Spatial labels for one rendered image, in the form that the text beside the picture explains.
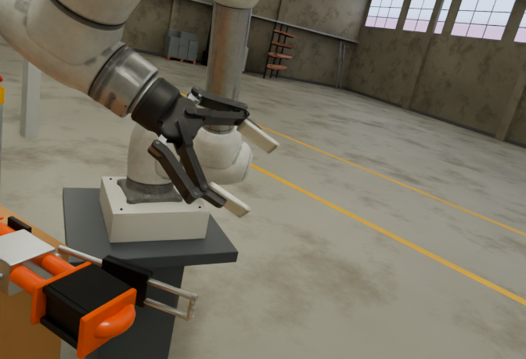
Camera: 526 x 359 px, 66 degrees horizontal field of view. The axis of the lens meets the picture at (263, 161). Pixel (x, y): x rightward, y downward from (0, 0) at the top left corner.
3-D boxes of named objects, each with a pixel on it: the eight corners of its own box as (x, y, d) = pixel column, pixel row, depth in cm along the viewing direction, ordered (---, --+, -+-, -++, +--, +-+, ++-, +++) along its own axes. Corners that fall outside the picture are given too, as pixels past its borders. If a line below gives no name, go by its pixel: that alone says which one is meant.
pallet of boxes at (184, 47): (189, 62, 1628) (194, 34, 1597) (195, 64, 1567) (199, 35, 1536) (162, 56, 1574) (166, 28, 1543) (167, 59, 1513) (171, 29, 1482)
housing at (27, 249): (-28, 274, 52) (-28, 243, 50) (24, 255, 57) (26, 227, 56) (6, 299, 49) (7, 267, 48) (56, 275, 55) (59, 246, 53)
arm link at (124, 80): (83, 108, 57) (120, 132, 59) (97, 70, 50) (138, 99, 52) (118, 71, 63) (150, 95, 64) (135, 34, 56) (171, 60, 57)
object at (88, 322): (30, 322, 46) (32, 285, 44) (84, 293, 52) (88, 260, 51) (80, 360, 42) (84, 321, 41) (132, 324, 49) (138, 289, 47)
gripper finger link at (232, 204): (212, 181, 56) (210, 184, 56) (251, 207, 58) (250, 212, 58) (203, 188, 59) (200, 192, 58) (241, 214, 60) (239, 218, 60)
